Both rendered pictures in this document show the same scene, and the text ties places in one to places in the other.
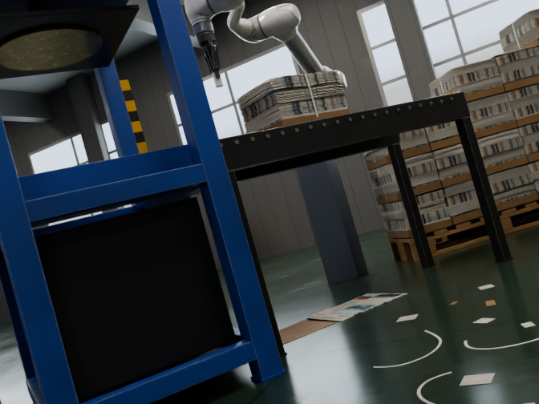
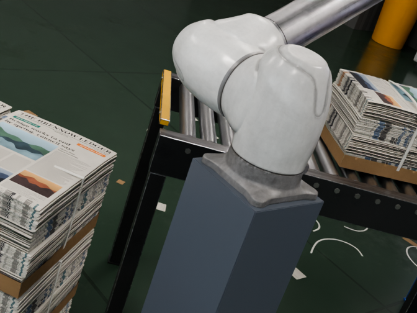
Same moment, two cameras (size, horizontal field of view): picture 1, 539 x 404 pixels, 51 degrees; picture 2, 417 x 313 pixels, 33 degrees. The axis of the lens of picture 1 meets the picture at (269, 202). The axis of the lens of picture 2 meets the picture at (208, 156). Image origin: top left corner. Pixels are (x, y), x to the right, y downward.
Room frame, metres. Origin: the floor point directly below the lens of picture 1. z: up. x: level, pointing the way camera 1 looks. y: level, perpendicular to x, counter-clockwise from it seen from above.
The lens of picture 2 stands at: (4.75, -0.05, 1.59)
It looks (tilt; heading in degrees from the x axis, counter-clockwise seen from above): 24 degrees down; 198
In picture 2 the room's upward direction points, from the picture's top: 19 degrees clockwise
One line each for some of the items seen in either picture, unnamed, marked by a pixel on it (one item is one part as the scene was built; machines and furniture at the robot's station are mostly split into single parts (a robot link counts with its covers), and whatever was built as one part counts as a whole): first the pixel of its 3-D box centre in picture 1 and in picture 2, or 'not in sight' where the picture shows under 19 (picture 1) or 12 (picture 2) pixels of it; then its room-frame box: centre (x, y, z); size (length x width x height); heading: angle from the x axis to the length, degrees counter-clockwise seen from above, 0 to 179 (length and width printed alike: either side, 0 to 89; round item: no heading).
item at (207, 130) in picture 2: not in sight; (206, 118); (2.76, -0.73, 0.77); 0.47 x 0.05 x 0.05; 28
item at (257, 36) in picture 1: (253, 30); not in sight; (2.97, -0.17, 1.46); 0.18 x 0.14 x 0.13; 156
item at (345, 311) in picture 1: (356, 305); not in sight; (2.50, -0.24, 0.00); 0.37 x 0.29 x 0.01; 118
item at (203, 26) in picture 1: (203, 29); not in sight; (2.46, 0.07, 1.36); 0.09 x 0.09 x 0.06
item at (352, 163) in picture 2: (318, 125); (350, 145); (2.56, -0.31, 0.83); 0.29 x 0.16 x 0.04; 33
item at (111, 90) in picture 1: (137, 187); not in sight; (2.57, 0.56, 0.78); 0.09 x 0.09 x 1.55; 28
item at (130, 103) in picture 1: (134, 128); not in sight; (2.59, 0.51, 1.05); 0.05 x 0.05 x 0.45; 28
